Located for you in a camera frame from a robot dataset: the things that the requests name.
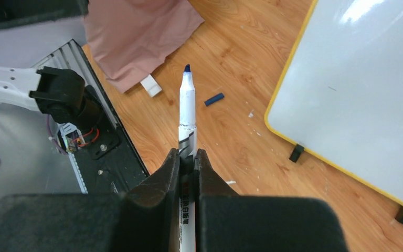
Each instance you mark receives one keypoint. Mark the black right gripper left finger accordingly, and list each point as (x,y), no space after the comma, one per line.
(143,219)

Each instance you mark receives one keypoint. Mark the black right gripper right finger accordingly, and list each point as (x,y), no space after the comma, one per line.
(227,221)

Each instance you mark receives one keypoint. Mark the white whiteboard marker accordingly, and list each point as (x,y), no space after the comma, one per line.
(187,143)

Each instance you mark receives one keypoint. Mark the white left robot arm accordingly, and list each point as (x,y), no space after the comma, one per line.
(60,93)

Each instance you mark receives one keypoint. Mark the yellow framed whiteboard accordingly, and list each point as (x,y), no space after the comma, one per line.
(340,95)

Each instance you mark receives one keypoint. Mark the silver clothes rack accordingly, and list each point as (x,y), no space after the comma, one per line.
(151,86)

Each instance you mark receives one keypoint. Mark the pink hanging garment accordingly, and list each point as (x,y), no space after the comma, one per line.
(130,39)

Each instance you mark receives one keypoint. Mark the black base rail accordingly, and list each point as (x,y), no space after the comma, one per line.
(106,161)

